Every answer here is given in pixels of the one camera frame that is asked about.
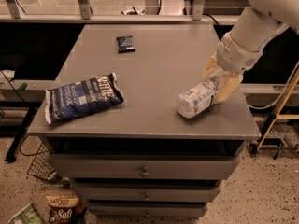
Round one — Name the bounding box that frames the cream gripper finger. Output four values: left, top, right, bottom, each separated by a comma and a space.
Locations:
201, 53, 222, 80
214, 72, 243, 104

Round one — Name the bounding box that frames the clear blue plastic bottle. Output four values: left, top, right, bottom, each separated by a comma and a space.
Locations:
176, 76, 220, 119

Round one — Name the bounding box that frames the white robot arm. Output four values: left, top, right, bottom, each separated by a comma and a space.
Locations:
202, 0, 299, 104

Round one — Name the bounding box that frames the dark blue rxbar blueberry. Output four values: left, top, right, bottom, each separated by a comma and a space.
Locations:
117, 35, 135, 53

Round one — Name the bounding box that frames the grey drawer cabinet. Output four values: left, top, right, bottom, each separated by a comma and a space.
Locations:
29, 23, 259, 217

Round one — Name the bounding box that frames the top drawer knob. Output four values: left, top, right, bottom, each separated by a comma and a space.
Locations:
139, 167, 149, 177

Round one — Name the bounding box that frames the drawer knob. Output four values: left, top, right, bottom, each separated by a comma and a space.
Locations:
143, 193, 150, 201
139, 167, 149, 177

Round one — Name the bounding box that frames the middle drawer knob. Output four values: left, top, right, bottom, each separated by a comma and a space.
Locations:
143, 193, 150, 201

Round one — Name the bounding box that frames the blue kettle chips bag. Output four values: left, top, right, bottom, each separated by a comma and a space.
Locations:
45, 73, 124, 124

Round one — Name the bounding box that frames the black table leg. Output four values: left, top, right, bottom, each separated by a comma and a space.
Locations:
5, 106, 36, 163

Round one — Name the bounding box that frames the late july chips bag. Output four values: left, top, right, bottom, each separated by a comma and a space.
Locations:
45, 195, 86, 224

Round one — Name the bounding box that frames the green snack bag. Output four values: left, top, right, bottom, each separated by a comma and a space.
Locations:
7, 203, 44, 224

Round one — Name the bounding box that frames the black cable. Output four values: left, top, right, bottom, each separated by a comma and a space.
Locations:
204, 13, 222, 28

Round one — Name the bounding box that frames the metal railing frame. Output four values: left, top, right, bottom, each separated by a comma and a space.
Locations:
0, 0, 249, 23

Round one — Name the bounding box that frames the yellow rolling cart frame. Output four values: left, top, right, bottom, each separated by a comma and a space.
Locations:
248, 69, 299, 154

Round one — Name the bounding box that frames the black wire basket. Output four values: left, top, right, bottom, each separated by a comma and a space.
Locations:
27, 144, 60, 183

